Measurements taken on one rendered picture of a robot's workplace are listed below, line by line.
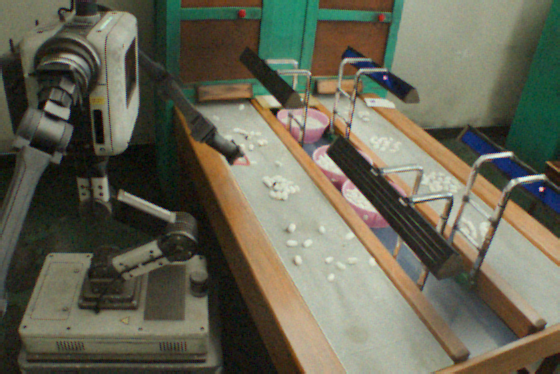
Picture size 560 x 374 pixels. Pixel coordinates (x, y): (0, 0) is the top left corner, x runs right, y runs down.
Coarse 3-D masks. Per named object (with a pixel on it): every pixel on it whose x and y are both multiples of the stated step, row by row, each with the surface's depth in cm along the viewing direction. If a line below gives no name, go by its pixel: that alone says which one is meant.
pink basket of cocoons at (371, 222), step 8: (344, 184) 193; (352, 184) 198; (392, 184) 197; (344, 192) 193; (400, 192) 194; (360, 208) 179; (360, 216) 183; (368, 216) 181; (376, 216) 180; (368, 224) 184; (376, 224) 184; (384, 224) 185
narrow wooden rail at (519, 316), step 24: (312, 96) 273; (336, 120) 246; (360, 144) 226; (408, 192) 193; (432, 216) 180; (456, 240) 168; (480, 288) 155; (504, 288) 147; (504, 312) 145; (528, 312) 138
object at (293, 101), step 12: (240, 60) 226; (252, 60) 216; (252, 72) 212; (264, 72) 203; (264, 84) 199; (276, 84) 192; (288, 84) 186; (276, 96) 188; (288, 96) 182; (288, 108) 182; (300, 108) 184
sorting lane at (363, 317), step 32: (224, 128) 232; (256, 128) 235; (256, 160) 208; (288, 160) 211; (256, 192) 187; (320, 192) 191; (288, 224) 171; (320, 224) 173; (288, 256) 156; (320, 256) 158; (352, 256) 159; (320, 288) 145; (352, 288) 146; (384, 288) 147; (320, 320) 133; (352, 320) 134; (384, 320) 135; (416, 320) 136; (352, 352) 124; (384, 352) 125; (416, 352) 125
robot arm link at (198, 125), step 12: (168, 84) 187; (180, 84) 189; (168, 96) 188; (180, 96) 178; (180, 108) 174; (192, 108) 170; (192, 120) 167; (204, 120) 163; (192, 132) 164; (204, 132) 164
